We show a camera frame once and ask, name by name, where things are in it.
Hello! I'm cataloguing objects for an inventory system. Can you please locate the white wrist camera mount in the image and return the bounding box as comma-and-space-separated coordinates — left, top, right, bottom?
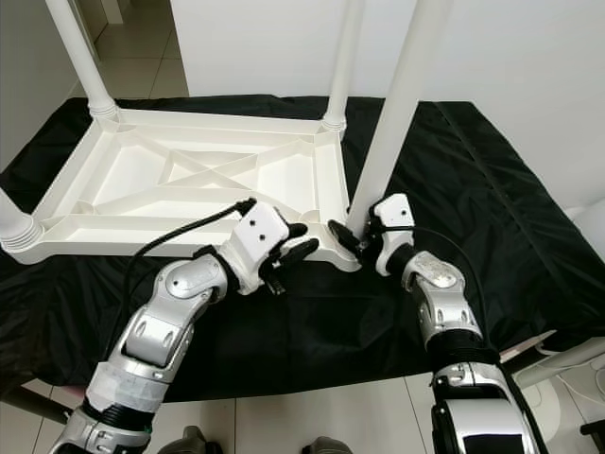
373, 194, 417, 277
225, 203, 292, 294

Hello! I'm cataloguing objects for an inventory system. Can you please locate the grey robot left leg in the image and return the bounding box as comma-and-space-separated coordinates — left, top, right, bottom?
170, 428, 218, 454

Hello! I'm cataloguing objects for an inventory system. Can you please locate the black metal table leg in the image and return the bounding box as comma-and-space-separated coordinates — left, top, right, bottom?
496, 331, 561, 372
0, 388, 77, 427

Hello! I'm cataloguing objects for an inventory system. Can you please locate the black fabric table cover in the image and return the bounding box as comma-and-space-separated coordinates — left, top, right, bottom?
0, 95, 605, 403

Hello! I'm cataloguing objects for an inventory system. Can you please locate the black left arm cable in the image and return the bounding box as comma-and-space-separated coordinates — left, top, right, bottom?
123, 199, 256, 341

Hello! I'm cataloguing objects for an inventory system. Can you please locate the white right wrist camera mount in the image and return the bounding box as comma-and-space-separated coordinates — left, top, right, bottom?
373, 194, 417, 277

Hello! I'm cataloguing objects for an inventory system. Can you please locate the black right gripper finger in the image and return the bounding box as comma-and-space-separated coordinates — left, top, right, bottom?
328, 219, 365, 266

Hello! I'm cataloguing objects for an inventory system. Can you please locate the white plastic children table top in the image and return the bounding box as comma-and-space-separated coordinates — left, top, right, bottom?
5, 106, 362, 275

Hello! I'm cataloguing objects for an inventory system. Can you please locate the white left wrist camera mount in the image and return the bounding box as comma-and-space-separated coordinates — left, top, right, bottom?
225, 203, 292, 294

